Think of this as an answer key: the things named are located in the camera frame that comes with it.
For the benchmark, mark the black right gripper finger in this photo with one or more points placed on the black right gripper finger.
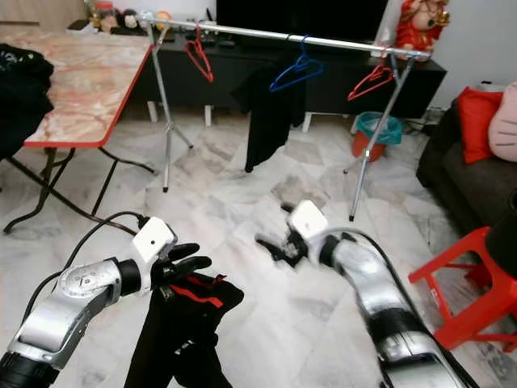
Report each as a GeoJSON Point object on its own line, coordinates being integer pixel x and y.
{"type": "Point", "coordinates": [287, 208]}
{"type": "Point", "coordinates": [273, 247]}

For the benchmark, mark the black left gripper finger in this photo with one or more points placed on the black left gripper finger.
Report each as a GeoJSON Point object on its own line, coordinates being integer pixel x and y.
{"type": "Point", "coordinates": [179, 252]}
{"type": "Point", "coordinates": [194, 265]}

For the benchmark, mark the black shirt red stripe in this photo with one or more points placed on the black shirt red stripe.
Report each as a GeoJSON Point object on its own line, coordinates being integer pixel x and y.
{"type": "Point", "coordinates": [178, 335]}

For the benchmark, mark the black shirt grey lettering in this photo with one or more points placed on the black shirt grey lettering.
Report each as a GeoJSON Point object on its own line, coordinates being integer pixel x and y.
{"type": "Point", "coordinates": [23, 97]}

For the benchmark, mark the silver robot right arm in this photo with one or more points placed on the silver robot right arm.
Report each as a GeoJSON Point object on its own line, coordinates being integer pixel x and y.
{"type": "Point", "coordinates": [380, 287]}

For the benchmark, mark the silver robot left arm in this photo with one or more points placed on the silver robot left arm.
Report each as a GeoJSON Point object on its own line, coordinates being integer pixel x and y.
{"type": "Point", "coordinates": [69, 307]}

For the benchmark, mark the blue clothes hanger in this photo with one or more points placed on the blue clothes hanger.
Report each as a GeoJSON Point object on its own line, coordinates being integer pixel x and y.
{"type": "Point", "coordinates": [295, 74]}

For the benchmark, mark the red clothes hanger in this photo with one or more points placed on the red clothes hanger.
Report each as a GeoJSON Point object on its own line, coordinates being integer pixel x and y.
{"type": "Point", "coordinates": [200, 61]}
{"type": "Point", "coordinates": [370, 83]}

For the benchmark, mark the black shirt green logo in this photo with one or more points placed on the black shirt green logo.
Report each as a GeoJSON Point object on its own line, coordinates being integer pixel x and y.
{"type": "Point", "coordinates": [262, 117]}

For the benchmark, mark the red plastic bucket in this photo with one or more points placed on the red plastic bucket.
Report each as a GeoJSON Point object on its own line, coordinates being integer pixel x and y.
{"type": "Point", "coordinates": [363, 145]}

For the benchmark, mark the black low tv cabinet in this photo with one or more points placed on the black low tv cabinet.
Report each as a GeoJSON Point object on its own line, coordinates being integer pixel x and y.
{"type": "Point", "coordinates": [335, 81]}

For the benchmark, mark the silver metal clothes rack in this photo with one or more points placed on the silver metal clothes rack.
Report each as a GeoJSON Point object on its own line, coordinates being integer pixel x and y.
{"type": "Point", "coordinates": [266, 32]}

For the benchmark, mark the red plastic stool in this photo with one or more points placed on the red plastic stool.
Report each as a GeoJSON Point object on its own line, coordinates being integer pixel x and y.
{"type": "Point", "coordinates": [472, 275]}

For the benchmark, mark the dark grey sofa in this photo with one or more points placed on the dark grey sofa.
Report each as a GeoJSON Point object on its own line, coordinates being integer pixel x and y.
{"type": "Point", "coordinates": [468, 190]}

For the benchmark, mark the black flat television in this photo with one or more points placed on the black flat television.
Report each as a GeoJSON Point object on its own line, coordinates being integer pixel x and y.
{"type": "Point", "coordinates": [303, 16]}

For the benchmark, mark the red cushion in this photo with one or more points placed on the red cushion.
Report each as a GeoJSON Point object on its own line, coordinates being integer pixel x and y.
{"type": "Point", "coordinates": [477, 125]}

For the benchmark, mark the red buddha statue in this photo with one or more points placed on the red buddha statue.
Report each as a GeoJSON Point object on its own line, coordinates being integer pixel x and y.
{"type": "Point", "coordinates": [422, 26]}

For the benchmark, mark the orange round doll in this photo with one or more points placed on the orange round doll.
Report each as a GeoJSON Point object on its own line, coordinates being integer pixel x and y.
{"type": "Point", "coordinates": [162, 17]}

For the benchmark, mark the pink cat face cushion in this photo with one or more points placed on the pink cat face cushion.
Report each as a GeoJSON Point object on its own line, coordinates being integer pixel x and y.
{"type": "Point", "coordinates": [505, 121]}

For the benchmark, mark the red lidded clear jar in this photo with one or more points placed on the red lidded clear jar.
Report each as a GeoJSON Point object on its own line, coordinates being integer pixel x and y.
{"type": "Point", "coordinates": [103, 16]}

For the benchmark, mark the light wooden sideboard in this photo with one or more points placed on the light wooden sideboard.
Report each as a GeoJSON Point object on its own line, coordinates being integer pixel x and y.
{"type": "Point", "coordinates": [40, 10]}

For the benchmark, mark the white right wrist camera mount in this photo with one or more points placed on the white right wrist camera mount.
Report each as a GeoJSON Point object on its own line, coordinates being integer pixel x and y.
{"type": "Point", "coordinates": [308, 220]}

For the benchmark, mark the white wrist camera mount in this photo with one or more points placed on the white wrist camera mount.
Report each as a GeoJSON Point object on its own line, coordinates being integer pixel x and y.
{"type": "Point", "coordinates": [308, 220]}
{"type": "Point", "coordinates": [155, 236]}

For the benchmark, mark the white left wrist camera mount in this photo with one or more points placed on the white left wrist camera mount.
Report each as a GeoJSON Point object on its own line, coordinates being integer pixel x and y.
{"type": "Point", "coordinates": [155, 236]}

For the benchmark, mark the black metal table frame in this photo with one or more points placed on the black metal table frame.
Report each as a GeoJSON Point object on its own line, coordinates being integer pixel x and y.
{"type": "Point", "coordinates": [56, 190]}

